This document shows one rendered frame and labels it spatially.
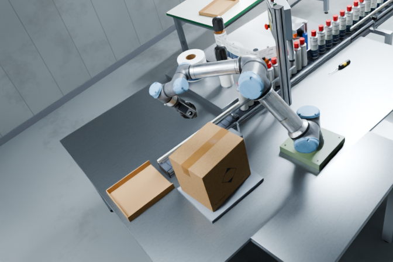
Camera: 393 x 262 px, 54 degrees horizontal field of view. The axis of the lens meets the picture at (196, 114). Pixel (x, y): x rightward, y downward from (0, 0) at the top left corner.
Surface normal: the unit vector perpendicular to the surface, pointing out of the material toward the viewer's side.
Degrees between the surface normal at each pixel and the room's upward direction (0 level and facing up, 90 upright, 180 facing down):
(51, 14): 90
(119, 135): 0
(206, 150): 0
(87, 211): 0
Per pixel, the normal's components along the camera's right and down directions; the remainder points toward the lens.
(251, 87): -0.35, 0.57
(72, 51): 0.68, 0.35
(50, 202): -0.22, -0.74
